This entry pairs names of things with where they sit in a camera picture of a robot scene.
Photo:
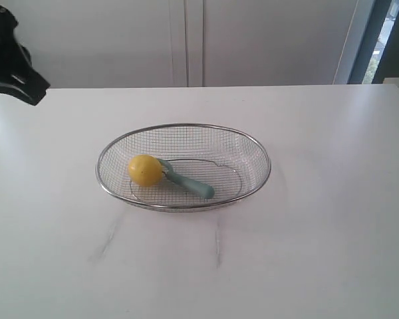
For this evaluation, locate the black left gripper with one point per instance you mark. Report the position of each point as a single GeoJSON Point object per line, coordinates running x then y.
{"type": "Point", "coordinates": [17, 79]}

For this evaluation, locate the yellow lemon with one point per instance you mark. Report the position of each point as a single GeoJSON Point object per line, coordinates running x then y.
{"type": "Point", "coordinates": [145, 170]}

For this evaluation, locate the teal handled peeler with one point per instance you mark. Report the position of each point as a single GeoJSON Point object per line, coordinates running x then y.
{"type": "Point", "coordinates": [198, 188]}

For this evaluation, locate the white cabinet doors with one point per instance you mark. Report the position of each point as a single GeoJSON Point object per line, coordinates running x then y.
{"type": "Point", "coordinates": [129, 44]}

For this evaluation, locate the metal wire mesh basket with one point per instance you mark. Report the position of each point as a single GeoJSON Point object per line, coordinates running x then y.
{"type": "Point", "coordinates": [234, 163]}

